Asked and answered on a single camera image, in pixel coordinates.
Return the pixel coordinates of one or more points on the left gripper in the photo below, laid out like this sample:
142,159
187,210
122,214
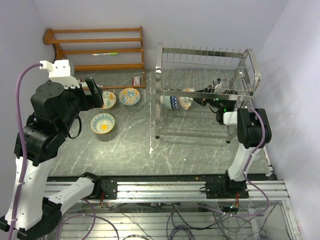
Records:
95,99

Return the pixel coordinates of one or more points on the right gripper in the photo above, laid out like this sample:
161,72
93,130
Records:
203,101

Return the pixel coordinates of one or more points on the orange flower green bowl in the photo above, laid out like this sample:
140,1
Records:
186,102

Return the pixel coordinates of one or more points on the red pattern blue zigzag bowl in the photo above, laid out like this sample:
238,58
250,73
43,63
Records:
174,102

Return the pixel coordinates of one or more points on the teal dotted grey bowl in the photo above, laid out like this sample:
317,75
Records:
165,100

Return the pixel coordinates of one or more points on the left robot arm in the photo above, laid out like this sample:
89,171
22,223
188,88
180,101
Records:
55,108

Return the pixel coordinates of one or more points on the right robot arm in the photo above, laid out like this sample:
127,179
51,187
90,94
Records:
253,133

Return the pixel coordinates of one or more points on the steel dish rack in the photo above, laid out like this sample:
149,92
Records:
178,68

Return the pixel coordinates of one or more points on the wooden shelf rack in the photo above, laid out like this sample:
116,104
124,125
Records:
49,38

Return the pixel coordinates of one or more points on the orange leaf pattern bowl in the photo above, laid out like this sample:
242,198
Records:
109,100

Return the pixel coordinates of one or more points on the yellow sun blue bowl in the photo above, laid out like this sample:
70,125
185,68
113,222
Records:
102,123

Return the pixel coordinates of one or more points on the blue orange floral bowl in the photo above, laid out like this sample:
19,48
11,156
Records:
129,96

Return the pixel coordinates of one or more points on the small red white box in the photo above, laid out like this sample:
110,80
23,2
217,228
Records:
136,81

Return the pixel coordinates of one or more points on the green capped marker pen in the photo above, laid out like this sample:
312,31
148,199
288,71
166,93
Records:
105,54

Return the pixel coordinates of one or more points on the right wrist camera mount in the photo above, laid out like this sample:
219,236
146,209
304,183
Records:
220,85

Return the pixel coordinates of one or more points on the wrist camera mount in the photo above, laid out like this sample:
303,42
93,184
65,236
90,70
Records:
62,72
220,85

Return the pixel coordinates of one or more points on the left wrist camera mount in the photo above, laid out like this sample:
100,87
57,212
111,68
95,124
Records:
62,72

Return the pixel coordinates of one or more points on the aluminium rail frame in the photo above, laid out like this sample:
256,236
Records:
182,207

